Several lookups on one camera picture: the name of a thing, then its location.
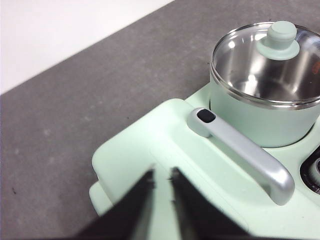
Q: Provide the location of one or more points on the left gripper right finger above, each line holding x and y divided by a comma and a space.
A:
200, 220

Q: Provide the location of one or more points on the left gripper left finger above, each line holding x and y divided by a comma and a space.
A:
125, 215

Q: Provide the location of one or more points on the glass lid with green knob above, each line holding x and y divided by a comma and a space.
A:
282, 37

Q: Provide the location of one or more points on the green breakfast machine base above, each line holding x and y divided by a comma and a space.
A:
100, 197

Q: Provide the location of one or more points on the green griddle cover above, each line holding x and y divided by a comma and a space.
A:
155, 140

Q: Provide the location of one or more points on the black control panel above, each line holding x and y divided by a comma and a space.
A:
306, 180

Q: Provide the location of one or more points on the silver control knob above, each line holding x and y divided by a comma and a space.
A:
316, 170

